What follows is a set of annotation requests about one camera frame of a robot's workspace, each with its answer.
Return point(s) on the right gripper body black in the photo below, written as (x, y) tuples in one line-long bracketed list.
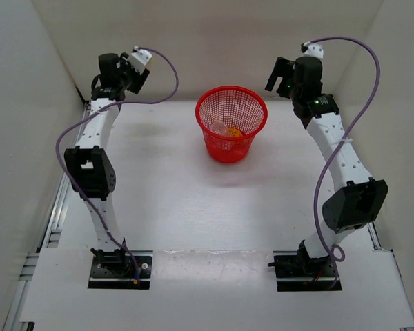
[(294, 92)]

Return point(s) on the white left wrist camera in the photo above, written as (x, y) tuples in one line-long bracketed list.
[(139, 59)]

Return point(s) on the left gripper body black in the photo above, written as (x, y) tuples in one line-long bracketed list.
[(131, 80)]

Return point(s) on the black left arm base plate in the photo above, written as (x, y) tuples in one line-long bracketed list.
[(112, 275)]

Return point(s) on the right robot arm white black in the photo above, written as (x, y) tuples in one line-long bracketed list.
[(357, 197)]

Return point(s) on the aluminium frame rail left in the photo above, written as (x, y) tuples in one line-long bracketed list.
[(30, 185)]

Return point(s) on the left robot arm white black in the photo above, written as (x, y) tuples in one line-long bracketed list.
[(88, 163)]

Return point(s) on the red mesh plastic bin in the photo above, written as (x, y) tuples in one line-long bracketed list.
[(230, 118)]

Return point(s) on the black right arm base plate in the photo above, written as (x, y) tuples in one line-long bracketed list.
[(291, 277)]

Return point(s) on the orange juice bottle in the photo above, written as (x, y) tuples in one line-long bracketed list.
[(234, 132)]

